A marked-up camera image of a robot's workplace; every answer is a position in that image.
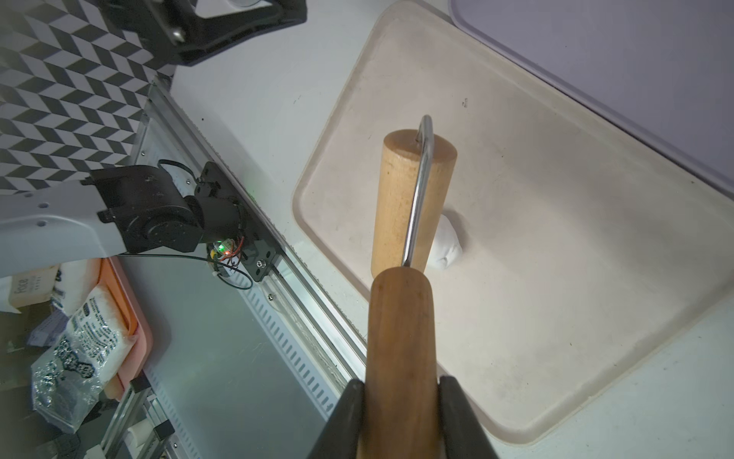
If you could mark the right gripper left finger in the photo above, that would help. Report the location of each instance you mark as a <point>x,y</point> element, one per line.
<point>339,438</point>

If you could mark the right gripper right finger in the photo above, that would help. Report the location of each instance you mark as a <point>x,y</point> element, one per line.
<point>463,435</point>

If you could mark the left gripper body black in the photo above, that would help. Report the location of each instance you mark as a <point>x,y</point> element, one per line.
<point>157,24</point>

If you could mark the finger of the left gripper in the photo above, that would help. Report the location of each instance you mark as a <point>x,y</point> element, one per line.
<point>206,37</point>

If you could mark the wooden dough roller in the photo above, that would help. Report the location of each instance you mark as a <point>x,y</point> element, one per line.
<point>401,413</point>

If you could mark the white dough ball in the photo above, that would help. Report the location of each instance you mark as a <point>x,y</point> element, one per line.
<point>446,247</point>

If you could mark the beige plastic tray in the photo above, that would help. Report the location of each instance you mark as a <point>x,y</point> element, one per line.
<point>584,249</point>

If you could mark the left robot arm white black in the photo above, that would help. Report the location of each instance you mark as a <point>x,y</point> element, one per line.
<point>132,210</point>

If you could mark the orange storage bin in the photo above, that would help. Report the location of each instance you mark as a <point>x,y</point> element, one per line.
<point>135,324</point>

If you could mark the purple plastic tray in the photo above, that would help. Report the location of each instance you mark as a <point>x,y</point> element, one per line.
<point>661,70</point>

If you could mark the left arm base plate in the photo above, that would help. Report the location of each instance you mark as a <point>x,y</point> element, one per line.
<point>238,242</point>

